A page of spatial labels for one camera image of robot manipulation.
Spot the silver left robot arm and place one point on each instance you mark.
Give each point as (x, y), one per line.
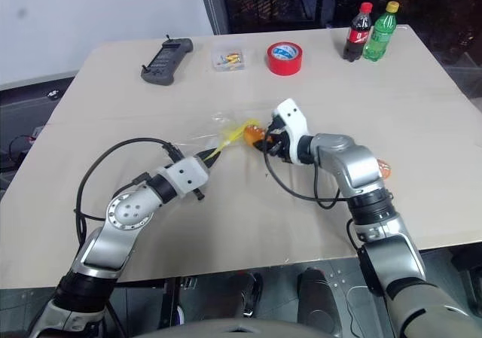
(124, 210)

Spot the black handheld remote controller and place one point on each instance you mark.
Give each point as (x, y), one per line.
(166, 61)

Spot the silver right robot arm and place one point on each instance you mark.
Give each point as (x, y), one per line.
(361, 165)

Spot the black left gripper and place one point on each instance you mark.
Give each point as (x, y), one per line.
(206, 162)

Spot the small clear plastic box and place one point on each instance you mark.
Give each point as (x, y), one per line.
(230, 60)

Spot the grey robot torso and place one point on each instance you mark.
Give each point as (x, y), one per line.
(233, 330)

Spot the dark rounded shape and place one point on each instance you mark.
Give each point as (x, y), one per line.
(316, 300)

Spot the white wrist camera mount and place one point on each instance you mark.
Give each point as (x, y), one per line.
(295, 121)
(184, 176)

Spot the orange snack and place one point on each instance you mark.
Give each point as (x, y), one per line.
(251, 134)
(386, 168)

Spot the clear plastic zip bag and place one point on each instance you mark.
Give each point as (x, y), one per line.
(229, 121)

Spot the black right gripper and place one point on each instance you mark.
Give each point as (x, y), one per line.
(278, 140)

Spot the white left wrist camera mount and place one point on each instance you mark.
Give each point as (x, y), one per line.
(184, 176)

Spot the green soda bottle yellow cap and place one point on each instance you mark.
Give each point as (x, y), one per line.
(380, 33)

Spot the red tape roll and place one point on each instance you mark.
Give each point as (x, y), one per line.
(285, 59)

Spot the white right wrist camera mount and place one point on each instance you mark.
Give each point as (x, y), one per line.
(295, 121)

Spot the cola bottle red cap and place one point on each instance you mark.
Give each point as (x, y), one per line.
(357, 33)

